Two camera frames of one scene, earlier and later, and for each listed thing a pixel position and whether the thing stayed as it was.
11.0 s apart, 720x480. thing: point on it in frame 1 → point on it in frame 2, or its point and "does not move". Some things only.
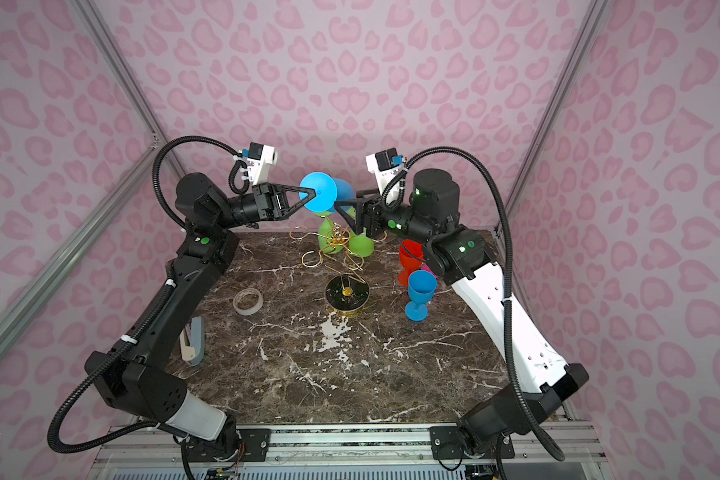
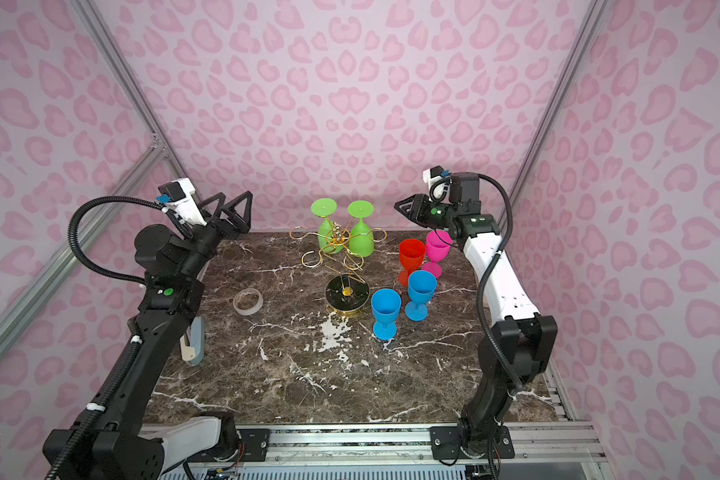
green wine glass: (329, 238) does not move
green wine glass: (361, 244) does not move
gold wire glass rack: (348, 292) does not move
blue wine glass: (422, 287) does not move
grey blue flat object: (192, 341) does not move
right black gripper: (366, 206) → (421, 209)
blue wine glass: (328, 191) → (385, 306)
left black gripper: (270, 205) → (236, 227)
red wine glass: (411, 258) does not move
